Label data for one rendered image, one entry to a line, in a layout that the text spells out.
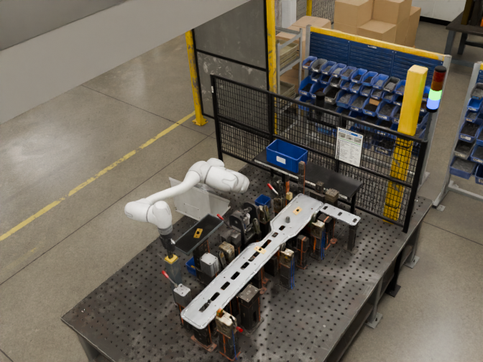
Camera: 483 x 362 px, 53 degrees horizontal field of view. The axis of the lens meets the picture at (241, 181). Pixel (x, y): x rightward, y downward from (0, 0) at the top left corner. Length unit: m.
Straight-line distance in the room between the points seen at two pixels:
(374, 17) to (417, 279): 4.27
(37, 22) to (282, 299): 3.11
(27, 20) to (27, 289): 4.54
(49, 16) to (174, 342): 2.96
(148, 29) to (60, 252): 4.66
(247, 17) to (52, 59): 4.90
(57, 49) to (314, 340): 2.94
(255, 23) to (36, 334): 3.59
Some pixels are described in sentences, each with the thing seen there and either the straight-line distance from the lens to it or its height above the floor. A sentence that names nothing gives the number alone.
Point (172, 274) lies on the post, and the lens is 3.22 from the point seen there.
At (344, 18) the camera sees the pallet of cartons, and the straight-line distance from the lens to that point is 7.48.
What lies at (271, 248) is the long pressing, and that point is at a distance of 3.36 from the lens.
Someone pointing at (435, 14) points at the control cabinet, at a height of 0.18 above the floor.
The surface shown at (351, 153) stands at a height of 1.25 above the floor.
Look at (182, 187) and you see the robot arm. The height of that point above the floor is 1.49.
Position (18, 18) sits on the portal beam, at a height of 3.30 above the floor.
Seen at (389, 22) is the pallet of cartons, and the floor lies 0.75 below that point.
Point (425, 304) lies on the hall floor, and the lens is 4.49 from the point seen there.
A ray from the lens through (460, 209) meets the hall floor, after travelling 5.46.
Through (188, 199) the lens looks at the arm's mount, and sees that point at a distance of 3.96.
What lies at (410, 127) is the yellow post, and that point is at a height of 1.60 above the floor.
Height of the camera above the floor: 3.44
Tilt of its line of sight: 39 degrees down
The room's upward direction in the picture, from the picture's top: 4 degrees counter-clockwise
